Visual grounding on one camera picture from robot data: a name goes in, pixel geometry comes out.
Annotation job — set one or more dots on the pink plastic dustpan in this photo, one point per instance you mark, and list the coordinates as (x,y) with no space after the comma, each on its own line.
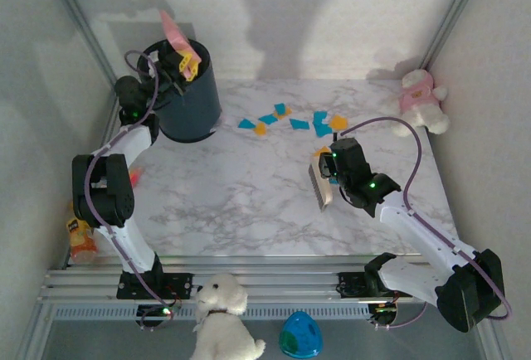
(174,32)

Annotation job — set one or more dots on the cream hand brush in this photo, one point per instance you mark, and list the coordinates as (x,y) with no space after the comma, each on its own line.
(321,194)

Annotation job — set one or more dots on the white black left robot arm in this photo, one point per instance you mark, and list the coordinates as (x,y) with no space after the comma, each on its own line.
(139,252)

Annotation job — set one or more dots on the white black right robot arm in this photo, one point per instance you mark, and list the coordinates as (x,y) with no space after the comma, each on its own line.
(415,231)

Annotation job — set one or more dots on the dark blue trash bin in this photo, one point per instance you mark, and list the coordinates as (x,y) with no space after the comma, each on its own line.
(195,103)

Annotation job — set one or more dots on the orange paper scrap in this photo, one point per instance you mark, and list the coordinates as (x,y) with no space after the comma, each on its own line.
(338,123)
(322,152)
(260,129)
(286,113)

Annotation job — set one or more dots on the triangular blue paper scrap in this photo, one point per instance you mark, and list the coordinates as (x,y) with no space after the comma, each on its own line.
(246,124)

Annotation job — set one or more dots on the pack of coloured highlighters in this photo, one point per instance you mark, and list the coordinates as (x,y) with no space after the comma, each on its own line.
(136,177)

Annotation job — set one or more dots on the white plush bear pink shirt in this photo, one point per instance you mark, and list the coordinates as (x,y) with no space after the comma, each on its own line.
(417,94)

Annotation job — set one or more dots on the black round controller board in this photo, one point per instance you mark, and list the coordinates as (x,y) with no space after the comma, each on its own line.
(149,314)
(383,314)

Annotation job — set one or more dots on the orange juice bottle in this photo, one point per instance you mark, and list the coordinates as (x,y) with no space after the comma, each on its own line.
(81,239)

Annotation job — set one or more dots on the blue green egg toy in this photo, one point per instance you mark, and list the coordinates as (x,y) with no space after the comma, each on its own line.
(300,335)

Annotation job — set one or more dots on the white plush dog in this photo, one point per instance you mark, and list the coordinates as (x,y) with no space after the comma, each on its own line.
(224,302)

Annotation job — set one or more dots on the aluminium side rail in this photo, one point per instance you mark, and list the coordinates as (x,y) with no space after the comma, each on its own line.
(107,132)

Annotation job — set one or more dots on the aluminium frame post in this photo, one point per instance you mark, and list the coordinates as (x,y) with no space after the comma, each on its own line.
(81,24)
(454,16)

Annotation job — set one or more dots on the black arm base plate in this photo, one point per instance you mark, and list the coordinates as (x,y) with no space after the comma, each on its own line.
(348,285)
(182,285)

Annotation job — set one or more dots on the aluminium mounting rail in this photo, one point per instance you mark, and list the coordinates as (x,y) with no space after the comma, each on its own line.
(265,277)

